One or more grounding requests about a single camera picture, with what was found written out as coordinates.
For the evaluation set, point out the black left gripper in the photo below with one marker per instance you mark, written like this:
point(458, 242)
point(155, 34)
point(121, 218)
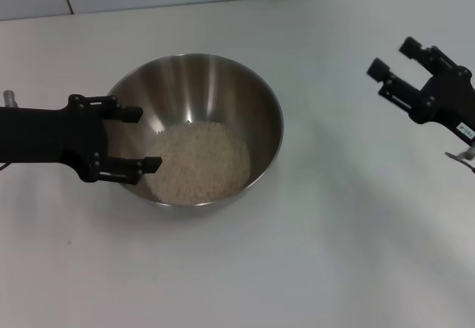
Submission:
point(44, 135)

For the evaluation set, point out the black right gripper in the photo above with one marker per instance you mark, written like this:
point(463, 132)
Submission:
point(445, 101)

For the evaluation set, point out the white uncooked rice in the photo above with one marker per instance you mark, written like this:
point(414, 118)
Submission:
point(200, 164)

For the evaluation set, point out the stainless steel mixing bowl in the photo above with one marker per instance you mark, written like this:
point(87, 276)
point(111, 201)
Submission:
point(237, 113)

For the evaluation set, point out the right gripper silver plug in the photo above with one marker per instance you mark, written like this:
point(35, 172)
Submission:
point(469, 151)

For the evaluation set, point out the gripper silver plug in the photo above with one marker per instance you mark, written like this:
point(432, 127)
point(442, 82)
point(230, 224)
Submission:
point(10, 98)
point(469, 151)

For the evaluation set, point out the left gripper silver plug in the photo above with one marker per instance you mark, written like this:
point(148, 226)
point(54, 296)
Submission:
point(10, 98)

